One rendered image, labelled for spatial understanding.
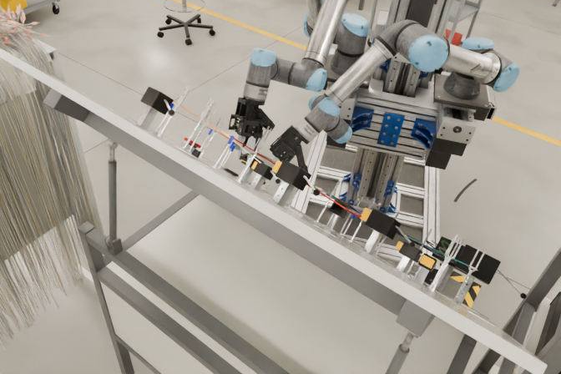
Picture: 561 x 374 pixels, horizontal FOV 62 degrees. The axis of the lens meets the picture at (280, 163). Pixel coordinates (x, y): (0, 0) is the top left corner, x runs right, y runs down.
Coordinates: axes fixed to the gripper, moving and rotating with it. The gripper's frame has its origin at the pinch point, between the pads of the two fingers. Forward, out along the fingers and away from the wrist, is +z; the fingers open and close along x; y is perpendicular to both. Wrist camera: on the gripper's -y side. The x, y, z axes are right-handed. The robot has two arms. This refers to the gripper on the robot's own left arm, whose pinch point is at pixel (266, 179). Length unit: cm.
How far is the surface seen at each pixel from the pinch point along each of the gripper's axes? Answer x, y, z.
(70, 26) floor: -327, 207, 94
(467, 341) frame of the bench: 25, -80, -12
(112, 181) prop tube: 38, 35, 23
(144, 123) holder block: 57, 36, -2
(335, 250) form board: 97, -2, -19
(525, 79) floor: -308, -151, -184
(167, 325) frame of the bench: 29, -7, 50
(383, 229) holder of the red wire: 50, -23, -22
